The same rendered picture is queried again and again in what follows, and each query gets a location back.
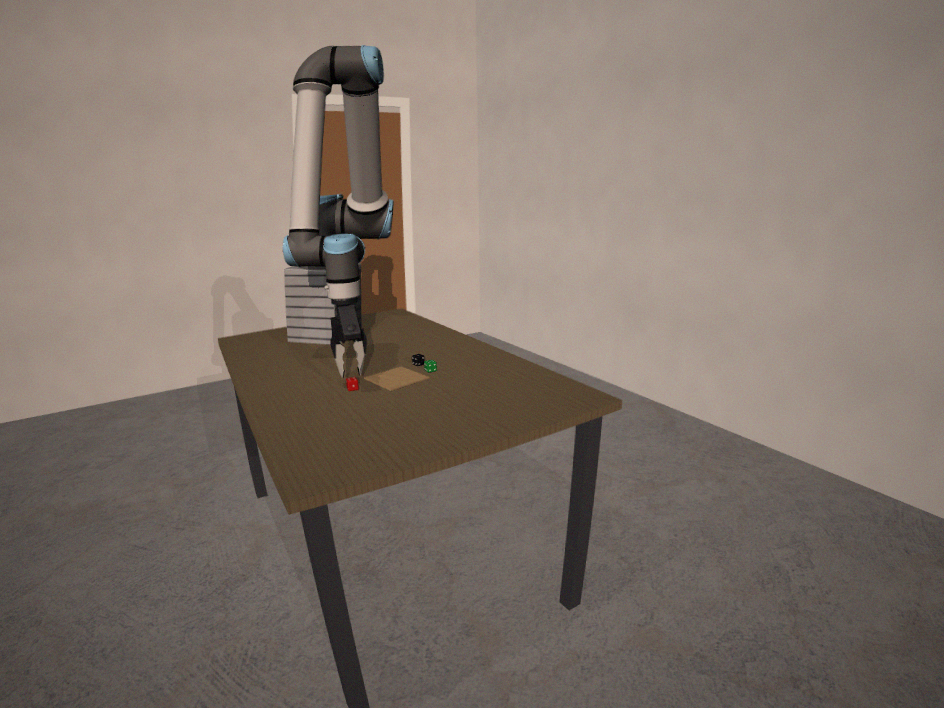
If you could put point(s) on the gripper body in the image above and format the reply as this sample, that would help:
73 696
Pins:
335 323

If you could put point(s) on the tan cork mat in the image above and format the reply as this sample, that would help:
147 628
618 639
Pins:
396 378

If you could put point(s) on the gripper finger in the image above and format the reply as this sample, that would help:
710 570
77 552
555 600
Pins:
338 350
360 346

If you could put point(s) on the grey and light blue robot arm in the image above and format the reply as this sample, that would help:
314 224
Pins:
314 219

